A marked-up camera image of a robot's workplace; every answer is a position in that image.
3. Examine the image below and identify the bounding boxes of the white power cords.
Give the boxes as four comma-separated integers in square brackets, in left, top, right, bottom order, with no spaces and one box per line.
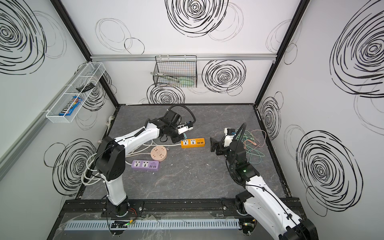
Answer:
[80,115,182,187]

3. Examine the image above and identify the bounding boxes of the aluminium wall rail back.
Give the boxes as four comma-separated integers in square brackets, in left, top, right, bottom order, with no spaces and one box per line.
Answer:
[91,53,277,62]

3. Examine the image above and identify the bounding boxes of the round pink power strip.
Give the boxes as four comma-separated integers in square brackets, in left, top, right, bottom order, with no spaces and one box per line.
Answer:
[150,146,168,162]

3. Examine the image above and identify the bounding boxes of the aluminium wall rail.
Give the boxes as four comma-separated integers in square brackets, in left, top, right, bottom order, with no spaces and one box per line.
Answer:
[1,62,90,181]
[91,53,277,62]

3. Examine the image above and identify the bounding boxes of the white slotted cable duct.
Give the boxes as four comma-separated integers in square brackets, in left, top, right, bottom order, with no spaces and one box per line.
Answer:
[64,219,241,231]

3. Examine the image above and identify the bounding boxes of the black wire basket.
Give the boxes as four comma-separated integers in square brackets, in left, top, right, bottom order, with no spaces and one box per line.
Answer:
[152,59,198,88]

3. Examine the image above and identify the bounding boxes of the metal tongs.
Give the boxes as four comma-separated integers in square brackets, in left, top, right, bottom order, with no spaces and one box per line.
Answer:
[150,72,180,83]

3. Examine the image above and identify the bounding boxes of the orange power strip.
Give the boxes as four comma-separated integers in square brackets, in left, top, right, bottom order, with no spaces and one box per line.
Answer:
[181,138,206,149]

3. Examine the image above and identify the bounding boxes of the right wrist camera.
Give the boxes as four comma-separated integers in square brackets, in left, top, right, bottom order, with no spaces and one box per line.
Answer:
[223,128,237,148]

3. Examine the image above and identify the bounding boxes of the green cable bundle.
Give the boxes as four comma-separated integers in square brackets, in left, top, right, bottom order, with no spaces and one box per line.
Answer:
[235,128,266,165]

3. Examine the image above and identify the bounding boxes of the white wire shelf basket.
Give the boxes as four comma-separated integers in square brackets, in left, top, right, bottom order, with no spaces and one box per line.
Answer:
[46,62,106,124]

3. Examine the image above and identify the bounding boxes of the aluminium wall rail left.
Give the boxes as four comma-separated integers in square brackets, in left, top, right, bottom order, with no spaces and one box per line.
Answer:
[1,62,90,181]

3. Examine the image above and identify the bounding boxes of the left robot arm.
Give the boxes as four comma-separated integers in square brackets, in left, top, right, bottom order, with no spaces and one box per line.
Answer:
[95,109,184,217]

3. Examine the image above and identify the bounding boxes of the purple power strip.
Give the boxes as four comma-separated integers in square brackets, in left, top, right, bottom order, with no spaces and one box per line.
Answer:
[131,160,160,171]

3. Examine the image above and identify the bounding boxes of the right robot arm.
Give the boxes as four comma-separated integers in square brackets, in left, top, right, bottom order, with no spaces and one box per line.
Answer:
[210,138,319,240]

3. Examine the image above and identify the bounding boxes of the blue candy pack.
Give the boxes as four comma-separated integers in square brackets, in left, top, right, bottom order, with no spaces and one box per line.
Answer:
[59,96,83,116]

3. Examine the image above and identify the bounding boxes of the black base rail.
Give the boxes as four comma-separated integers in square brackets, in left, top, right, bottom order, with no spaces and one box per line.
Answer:
[59,198,246,219]

